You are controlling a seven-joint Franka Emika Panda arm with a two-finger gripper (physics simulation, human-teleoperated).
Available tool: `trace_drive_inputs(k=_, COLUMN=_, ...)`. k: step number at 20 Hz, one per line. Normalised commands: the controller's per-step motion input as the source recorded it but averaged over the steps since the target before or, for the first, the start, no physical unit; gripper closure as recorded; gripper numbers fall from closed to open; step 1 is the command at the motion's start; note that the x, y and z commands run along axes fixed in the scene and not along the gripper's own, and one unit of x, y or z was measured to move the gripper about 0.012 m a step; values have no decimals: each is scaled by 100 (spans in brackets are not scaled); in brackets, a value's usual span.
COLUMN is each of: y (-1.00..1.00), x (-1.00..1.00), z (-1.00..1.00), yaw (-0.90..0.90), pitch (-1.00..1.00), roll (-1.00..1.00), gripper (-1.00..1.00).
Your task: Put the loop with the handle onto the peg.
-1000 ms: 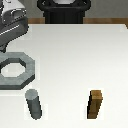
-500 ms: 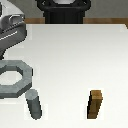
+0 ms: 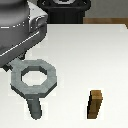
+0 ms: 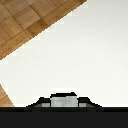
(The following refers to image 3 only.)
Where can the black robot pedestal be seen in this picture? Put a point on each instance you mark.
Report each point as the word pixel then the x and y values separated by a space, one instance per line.
pixel 65 10

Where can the brown wooden peg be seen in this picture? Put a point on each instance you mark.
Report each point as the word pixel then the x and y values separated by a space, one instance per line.
pixel 94 104

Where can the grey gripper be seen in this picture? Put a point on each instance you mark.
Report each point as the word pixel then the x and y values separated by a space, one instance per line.
pixel 11 60

